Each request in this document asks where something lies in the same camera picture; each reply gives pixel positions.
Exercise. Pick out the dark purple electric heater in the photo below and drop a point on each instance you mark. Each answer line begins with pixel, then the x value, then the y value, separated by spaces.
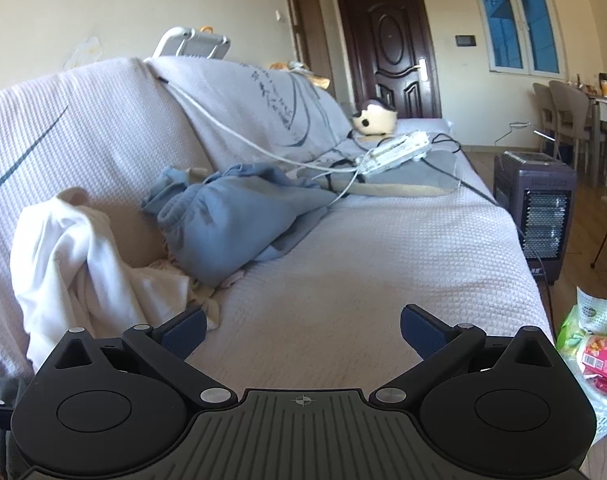
pixel 533 185

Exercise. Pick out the wooden door frame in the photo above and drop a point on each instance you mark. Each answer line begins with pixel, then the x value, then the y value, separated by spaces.
pixel 303 35

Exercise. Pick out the printed sofa back cushion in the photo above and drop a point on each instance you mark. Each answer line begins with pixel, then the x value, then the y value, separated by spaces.
pixel 263 105

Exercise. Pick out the white plastic stand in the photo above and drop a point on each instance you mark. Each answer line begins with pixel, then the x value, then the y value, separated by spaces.
pixel 198 45

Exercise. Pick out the white power strip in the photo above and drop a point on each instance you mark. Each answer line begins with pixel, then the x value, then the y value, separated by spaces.
pixel 393 152

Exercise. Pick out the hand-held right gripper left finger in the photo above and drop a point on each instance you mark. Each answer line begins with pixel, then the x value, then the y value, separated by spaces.
pixel 186 332

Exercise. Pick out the orange drink cup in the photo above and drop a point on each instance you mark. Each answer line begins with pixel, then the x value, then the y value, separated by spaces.
pixel 606 87

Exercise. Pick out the green printed plastic bag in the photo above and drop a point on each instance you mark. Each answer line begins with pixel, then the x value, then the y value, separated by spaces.
pixel 591 310

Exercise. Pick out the round plush toy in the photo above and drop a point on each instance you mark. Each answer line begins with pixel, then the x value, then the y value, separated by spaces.
pixel 376 122

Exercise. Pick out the white framed window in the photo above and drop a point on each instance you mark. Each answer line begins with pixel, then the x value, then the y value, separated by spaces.
pixel 503 25

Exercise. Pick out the white sweatshirt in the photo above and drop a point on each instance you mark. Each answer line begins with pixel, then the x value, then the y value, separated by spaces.
pixel 58 260

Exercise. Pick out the dark brown door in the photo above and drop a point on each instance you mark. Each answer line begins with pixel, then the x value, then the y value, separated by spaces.
pixel 388 35

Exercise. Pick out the pink instant noodle cup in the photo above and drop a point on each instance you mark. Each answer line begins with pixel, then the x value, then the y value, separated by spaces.
pixel 603 355

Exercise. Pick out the light blue sweatpants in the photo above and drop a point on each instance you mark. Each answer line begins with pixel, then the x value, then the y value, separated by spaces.
pixel 223 220

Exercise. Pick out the pale teal garment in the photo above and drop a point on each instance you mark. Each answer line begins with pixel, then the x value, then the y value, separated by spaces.
pixel 171 180

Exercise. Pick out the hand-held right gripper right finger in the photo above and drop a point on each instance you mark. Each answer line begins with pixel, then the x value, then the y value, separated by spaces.
pixel 423 332

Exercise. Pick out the black wall thermostat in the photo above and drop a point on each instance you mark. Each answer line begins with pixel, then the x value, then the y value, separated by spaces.
pixel 466 40

